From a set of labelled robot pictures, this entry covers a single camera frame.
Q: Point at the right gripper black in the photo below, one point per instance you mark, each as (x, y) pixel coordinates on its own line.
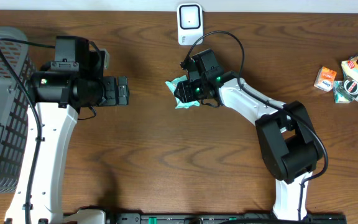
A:
(182, 93)

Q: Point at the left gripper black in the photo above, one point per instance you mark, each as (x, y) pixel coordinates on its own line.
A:
(111, 86)

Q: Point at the green Zappy wipes pack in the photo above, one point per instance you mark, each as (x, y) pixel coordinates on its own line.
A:
(172, 85)

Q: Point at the small orange tissue pack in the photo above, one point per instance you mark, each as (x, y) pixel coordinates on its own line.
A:
(325, 79)

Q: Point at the small teal tissue pack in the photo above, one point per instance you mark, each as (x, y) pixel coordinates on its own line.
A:
(338, 97)

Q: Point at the red white tape roll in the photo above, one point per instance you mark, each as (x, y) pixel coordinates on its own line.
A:
(349, 89)

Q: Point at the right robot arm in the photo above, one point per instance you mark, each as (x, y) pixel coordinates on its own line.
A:
(289, 145)

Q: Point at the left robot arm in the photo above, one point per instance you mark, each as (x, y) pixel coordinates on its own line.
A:
(73, 80)

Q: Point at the white barcode scanner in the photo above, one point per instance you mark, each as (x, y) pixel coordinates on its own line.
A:
(189, 23)

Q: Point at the grey plastic mesh basket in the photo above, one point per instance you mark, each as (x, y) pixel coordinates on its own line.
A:
(13, 106)

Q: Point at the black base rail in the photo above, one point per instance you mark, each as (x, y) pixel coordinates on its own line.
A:
(197, 218)

